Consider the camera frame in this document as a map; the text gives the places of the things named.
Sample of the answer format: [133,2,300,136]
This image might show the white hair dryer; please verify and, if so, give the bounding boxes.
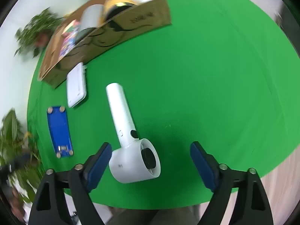
[106,83,161,183]

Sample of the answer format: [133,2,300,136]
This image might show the blue stapler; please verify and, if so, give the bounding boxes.
[47,106,74,158]

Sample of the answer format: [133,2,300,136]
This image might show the white router box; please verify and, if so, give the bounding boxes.
[67,62,87,108]

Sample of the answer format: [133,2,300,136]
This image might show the colourful game box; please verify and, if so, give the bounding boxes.
[58,19,80,60]

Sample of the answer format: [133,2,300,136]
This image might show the yellow labelled black bottle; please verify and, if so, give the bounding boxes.
[103,0,137,21]

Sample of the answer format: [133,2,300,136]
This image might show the potted green plant near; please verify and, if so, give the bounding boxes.
[1,108,45,203]

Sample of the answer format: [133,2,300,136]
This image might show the potted green plant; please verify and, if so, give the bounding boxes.
[1,108,45,203]
[14,8,64,57]

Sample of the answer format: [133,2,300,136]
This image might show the green round table cloth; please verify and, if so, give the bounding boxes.
[27,0,299,209]

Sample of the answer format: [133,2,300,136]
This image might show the open flat cardboard tray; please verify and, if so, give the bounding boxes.
[38,0,171,88]

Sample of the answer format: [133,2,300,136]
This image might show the potted green plant far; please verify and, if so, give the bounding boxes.
[14,8,64,57]

